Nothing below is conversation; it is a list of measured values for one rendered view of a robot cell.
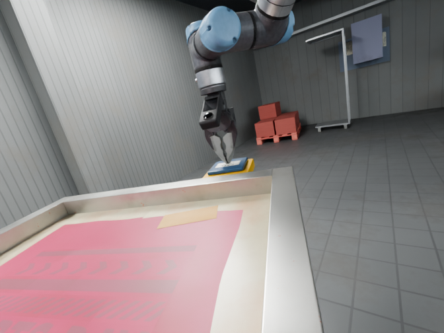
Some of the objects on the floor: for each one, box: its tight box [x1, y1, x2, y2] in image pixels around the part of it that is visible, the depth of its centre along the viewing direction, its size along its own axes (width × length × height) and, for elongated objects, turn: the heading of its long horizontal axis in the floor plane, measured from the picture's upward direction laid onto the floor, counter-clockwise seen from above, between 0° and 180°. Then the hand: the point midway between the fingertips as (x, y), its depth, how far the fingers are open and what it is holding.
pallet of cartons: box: [254, 101, 301, 145], centre depth 570 cm, size 151×118×85 cm
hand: (226, 160), depth 64 cm, fingers closed
